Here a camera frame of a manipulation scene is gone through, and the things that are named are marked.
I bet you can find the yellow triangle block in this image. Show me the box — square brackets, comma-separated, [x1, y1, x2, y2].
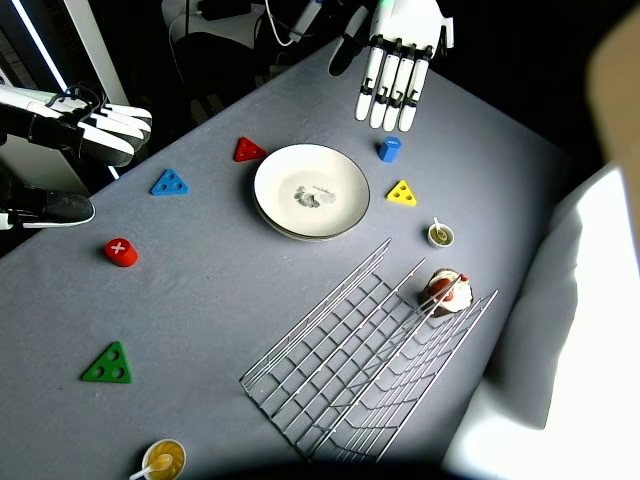
[385, 179, 419, 207]

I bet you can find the blue triangle block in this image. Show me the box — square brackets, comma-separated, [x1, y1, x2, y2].
[149, 168, 191, 197]

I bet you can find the white light strip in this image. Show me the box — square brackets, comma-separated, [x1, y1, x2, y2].
[9, 0, 121, 181]

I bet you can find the tan blurred object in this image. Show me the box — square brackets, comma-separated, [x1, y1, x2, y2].
[585, 7, 640, 211]

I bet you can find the white plastic spoon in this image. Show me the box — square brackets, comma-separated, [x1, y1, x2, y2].
[128, 453, 174, 480]

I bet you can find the blue hexagonal block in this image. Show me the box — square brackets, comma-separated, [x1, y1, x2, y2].
[377, 135, 403, 163]

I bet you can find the white cable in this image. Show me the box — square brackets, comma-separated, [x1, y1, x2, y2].
[262, 0, 312, 49]

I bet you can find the red cylinder with white cross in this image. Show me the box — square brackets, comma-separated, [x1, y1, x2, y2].
[103, 237, 139, 268]

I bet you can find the toy cupcake with strawberries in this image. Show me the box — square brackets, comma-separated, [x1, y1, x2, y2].
[417, 268, 474, 319]

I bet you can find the wire dish rack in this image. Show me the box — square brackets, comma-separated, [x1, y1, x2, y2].
[239, 237, 500, 464]

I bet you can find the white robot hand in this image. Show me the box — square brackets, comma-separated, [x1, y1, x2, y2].
[327, 0, 445, 134]
[0, 84, 154, 231]

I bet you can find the white bowl yellow filling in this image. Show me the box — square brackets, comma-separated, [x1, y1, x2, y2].
[141, 438, 187, 480]

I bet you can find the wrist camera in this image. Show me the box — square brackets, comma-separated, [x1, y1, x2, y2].
[438, 17, 456, 62]

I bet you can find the white frame post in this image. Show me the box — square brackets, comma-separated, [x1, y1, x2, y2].
[62, 0, 130, 107]

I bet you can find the small white bowl green filling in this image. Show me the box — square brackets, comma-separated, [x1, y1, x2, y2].
[427, 223, 455, 249]

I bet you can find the green triangle block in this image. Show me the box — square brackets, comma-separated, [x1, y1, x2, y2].
[81, 341, 133, 385]

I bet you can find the red triangle block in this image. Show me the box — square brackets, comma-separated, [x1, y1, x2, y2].
[232, 136, 268, 164]

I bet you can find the large white blurred object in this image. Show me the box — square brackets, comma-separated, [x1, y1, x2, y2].
[442, 162, 640, 480]

